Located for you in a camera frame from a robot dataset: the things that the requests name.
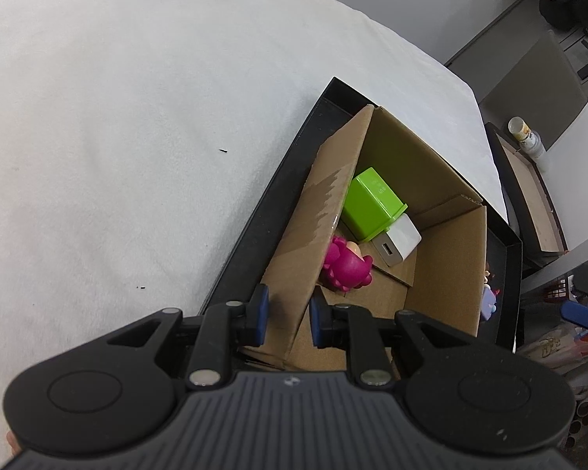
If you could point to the grey padded panel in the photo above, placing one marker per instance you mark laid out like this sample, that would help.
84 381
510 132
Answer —
534 93

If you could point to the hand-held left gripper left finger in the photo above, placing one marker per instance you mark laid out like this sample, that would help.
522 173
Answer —
260 316

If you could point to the beige shopping bag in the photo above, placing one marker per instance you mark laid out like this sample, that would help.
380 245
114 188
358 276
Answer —
558 350

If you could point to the stacked paper cups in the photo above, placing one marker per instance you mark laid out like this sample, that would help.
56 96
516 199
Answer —
527 137

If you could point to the green cube charger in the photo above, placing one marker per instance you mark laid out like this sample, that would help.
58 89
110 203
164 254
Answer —
372 205

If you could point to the black tray with brown bottom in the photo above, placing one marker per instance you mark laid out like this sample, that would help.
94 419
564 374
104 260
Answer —
534 191

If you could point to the pink bear toy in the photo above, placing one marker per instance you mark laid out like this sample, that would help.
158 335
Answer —
345 267

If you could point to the white cube charger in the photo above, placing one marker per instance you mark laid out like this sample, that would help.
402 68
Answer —
397 245

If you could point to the grey room door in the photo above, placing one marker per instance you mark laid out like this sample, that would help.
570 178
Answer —
500 24

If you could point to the person's left hand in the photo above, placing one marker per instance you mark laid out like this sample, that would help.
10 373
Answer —
12 443

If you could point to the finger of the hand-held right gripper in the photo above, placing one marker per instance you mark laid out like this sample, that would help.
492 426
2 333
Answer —
585 316

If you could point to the grey side desk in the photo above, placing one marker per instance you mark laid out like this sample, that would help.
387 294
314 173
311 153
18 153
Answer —
568 264

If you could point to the lilac doll figurine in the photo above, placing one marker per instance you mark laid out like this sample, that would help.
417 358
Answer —
490 293

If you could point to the cardboard box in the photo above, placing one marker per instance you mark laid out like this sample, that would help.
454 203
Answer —
446 264

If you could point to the black shallow tray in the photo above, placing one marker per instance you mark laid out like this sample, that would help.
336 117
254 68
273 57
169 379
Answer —
255 249

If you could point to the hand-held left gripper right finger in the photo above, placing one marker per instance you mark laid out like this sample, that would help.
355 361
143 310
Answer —
316 320

